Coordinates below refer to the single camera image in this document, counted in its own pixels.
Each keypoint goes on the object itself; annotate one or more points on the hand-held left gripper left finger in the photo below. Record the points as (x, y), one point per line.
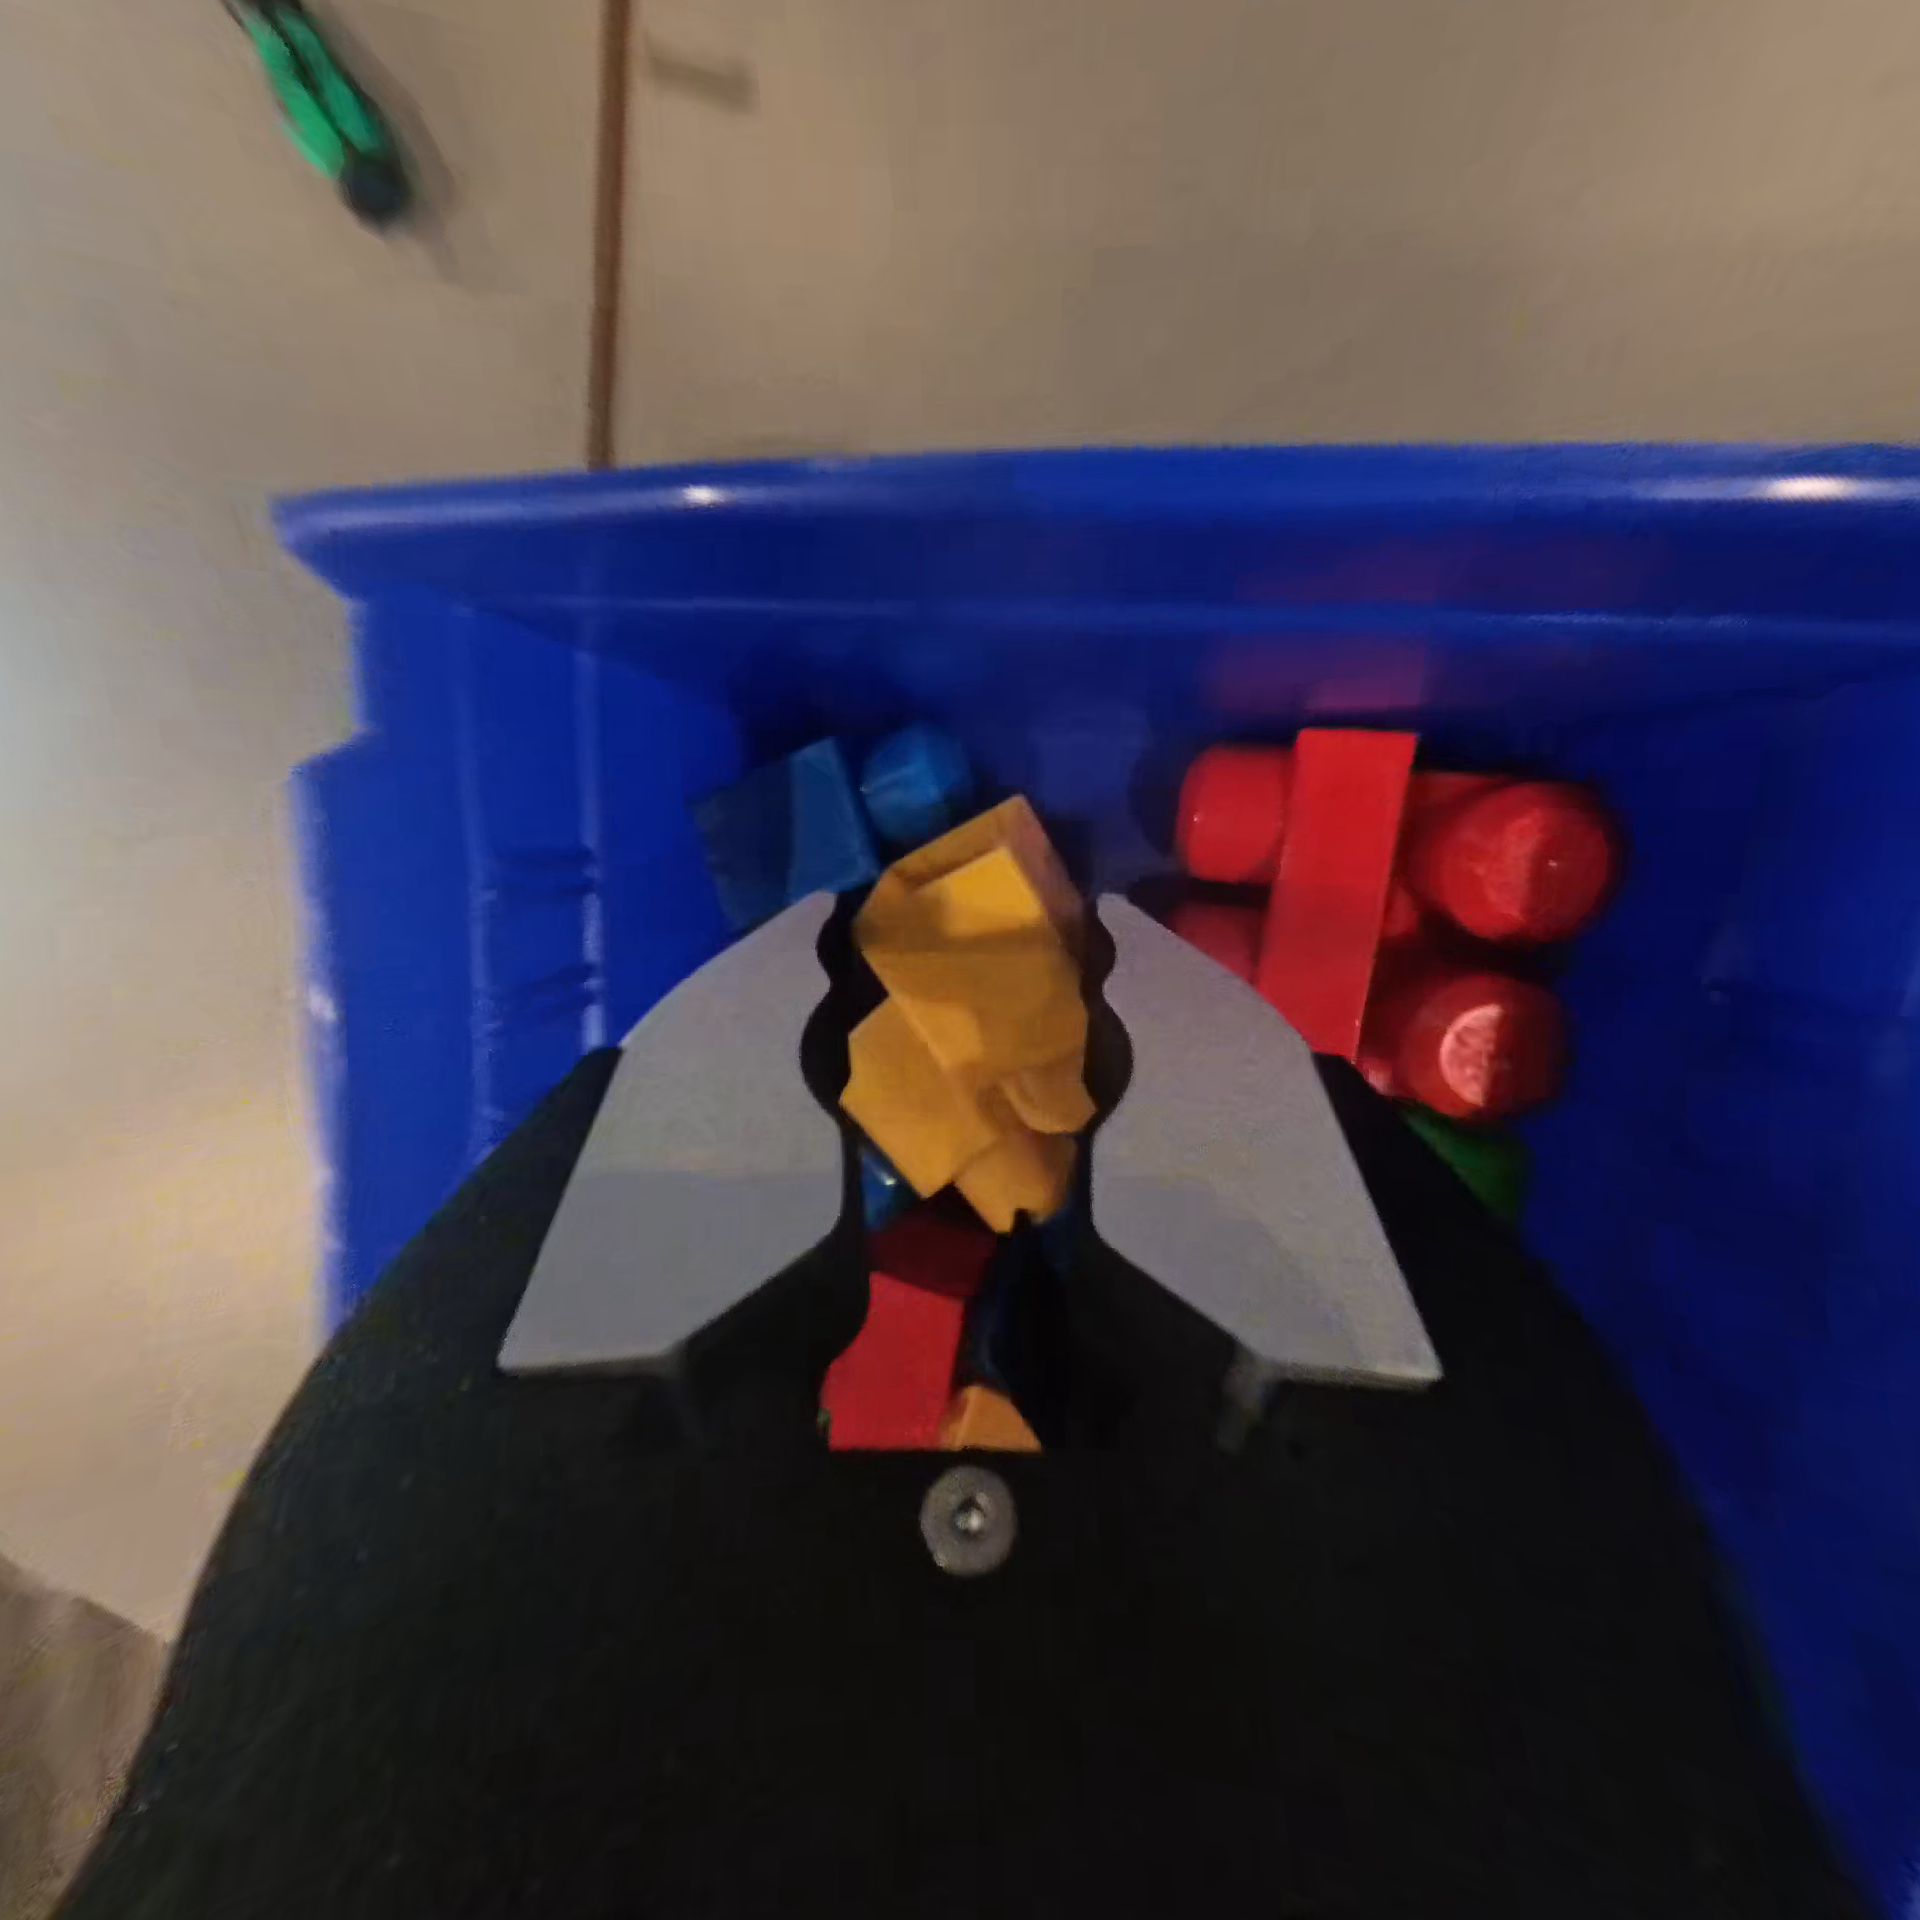
(691, 1170)

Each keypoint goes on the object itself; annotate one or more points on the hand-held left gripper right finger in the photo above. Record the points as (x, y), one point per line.
(1247, 1186)

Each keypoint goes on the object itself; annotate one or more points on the blue plastic bin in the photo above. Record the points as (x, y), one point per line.
(525, 750)

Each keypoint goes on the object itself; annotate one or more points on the green block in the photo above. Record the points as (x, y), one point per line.
(1479, 1161)

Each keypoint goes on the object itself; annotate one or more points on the large red block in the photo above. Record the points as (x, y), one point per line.
(1335, 900)

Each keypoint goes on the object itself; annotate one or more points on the blue block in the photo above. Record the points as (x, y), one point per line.
(796, 825)

